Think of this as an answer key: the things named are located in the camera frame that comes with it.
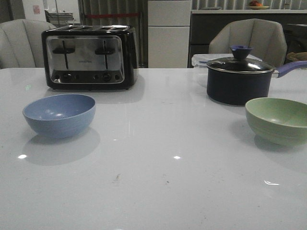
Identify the dark kitchen counter cabinet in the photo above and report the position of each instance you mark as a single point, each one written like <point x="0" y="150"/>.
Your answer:
<point x="206" y="24"/>

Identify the black and chrome toaster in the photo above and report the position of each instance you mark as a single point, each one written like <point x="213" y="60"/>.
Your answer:
<point x="91" y="57"/>

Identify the dark blue saucepan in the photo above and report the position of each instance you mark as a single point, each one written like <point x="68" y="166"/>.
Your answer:
<point x="238" y="88"/>

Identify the grey chair left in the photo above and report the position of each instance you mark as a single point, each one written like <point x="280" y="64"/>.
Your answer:
<point x="21" y="43"/>

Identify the grey chair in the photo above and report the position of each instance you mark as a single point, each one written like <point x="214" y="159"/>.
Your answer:
<point x="265" y="37"/>
<point x="21" y="43"/>

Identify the white refrigerator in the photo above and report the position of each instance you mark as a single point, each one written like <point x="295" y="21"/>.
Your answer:
<point x="168" y="33"/>

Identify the green bowl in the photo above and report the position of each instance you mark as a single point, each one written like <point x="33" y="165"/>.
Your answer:
<point x="280" y="121"/>

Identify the grey chair right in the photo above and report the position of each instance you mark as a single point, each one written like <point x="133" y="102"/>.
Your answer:
<point x="265" y="37"/>

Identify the glass pot lid blue knob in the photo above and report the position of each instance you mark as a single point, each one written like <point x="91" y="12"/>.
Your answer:
<point x="239" y="62"/>

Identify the clear plastic container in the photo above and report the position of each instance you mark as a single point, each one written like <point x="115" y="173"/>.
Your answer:
<point x="199" y="61"/>

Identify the fruit plate on counter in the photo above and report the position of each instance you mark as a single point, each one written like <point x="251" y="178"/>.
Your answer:
<point x="256" y="5"/>

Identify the blue bowl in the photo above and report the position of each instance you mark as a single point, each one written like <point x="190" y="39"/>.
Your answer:
<point x="60" y="116"/>

